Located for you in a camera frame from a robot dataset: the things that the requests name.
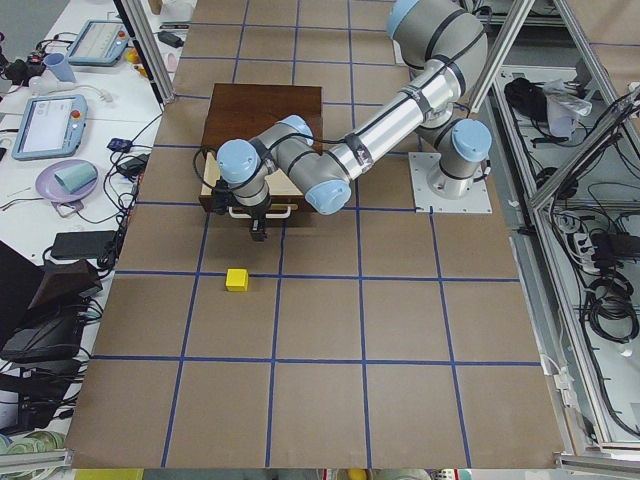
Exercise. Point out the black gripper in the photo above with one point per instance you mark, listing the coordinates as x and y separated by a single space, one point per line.
256 217

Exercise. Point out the white drawer handle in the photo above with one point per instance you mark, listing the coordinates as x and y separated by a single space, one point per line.
281 212

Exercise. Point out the dark wooden drawer front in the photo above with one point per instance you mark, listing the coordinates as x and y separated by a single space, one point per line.
297 201

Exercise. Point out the yellow cube block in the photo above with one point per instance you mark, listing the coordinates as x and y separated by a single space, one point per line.
237 280

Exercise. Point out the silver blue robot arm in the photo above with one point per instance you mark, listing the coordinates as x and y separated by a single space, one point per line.
443 43

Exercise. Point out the dark wooden drawer cabinet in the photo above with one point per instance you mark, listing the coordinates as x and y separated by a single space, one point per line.
246 110

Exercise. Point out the black power adapter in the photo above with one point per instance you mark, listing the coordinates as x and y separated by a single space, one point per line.
133 166

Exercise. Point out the black phone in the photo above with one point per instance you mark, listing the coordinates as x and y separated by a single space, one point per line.
82 245

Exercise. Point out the light green cup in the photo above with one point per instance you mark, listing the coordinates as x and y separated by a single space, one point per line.
74 177

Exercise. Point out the purple plate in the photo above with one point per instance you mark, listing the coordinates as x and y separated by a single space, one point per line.
47 186

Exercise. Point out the lower teach pendant tablet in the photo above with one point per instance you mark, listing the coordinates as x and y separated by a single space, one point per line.
51 127

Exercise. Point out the teach pendant tablet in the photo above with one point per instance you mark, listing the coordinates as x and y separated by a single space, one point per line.
51 127
100 43

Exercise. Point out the upper teach pendant tablet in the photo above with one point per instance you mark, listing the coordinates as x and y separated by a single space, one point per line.
100 43

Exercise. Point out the light blue cup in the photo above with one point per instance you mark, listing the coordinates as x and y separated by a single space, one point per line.
57 63

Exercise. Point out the white power strip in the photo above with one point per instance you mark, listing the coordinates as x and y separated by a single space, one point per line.
583 252

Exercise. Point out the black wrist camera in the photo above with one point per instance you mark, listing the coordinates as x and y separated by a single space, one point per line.
221 197

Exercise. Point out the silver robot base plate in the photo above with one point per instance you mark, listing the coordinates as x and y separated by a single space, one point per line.
434 192

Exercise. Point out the aluminium frame post left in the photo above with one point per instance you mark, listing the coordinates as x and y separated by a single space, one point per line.
137 25

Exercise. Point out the aluminium frame post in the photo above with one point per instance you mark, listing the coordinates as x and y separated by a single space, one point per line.
499 51
137 25

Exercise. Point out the aluminium frame post right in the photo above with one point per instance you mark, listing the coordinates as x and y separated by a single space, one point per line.
499 51

